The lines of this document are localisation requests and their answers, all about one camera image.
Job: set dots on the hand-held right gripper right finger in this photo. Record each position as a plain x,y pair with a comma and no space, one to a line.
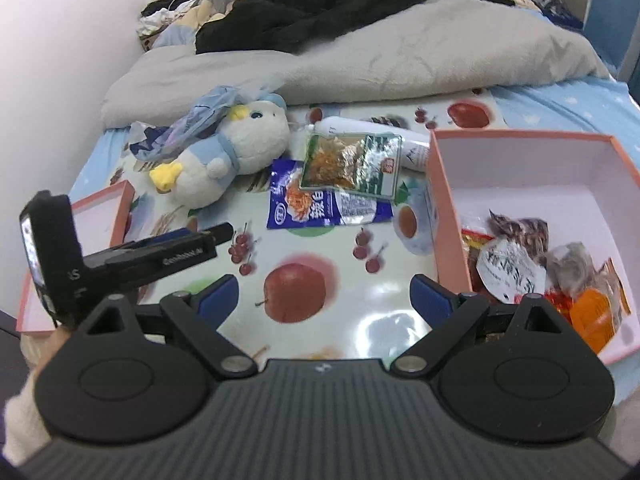
430,302

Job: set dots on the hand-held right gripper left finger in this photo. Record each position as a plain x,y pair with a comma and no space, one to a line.
217,302

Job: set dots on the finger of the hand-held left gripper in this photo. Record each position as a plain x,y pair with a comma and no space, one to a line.
172,236

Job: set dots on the shallow pink box lid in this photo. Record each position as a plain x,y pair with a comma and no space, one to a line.
97,220

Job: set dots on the red packet with orange picture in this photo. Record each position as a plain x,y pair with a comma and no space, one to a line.
472,260

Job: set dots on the white label clear packet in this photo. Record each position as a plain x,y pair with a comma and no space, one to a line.
505,270

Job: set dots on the brown and silver foil packet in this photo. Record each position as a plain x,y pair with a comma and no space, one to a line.
520,230

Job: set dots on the blue snack packet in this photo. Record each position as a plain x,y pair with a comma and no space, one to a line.
285,200

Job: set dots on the red knotted snack packet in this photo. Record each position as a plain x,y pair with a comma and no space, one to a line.
560,302

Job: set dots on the dark clear snack packet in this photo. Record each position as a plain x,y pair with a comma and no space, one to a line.
570,265

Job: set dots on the deep pink box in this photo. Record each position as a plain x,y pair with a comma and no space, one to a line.
525,175

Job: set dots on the orange snack packet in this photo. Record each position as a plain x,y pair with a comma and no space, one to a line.
592,320

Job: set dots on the green label clear packet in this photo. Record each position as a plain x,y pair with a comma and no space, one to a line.
340,160

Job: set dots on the clear packet of orange snacks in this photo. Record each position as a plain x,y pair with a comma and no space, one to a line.
615,290

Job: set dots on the person's left forearm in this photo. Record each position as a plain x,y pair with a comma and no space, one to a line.
25,420

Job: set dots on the fruit print mat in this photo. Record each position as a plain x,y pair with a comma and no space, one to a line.
300,285

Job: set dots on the crumpled bluish plastic bag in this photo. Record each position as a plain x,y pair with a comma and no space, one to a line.
200,115

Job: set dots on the white and blue plush penguin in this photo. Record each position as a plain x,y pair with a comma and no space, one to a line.
250,135

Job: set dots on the cardboard box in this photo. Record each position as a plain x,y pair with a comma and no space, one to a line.
149,41

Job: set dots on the white tube bottle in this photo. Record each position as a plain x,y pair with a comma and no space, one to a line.
340,125

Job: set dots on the pile of clothes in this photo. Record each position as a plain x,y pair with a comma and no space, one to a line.
165,10

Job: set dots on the grey duvet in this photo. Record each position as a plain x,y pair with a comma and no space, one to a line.
400,60

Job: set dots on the black blanket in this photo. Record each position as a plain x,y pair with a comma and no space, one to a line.
310,15

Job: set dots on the cluttered bedside table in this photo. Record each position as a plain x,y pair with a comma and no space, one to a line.
550,5

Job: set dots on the blue chair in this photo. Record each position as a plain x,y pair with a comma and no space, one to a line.
610,15

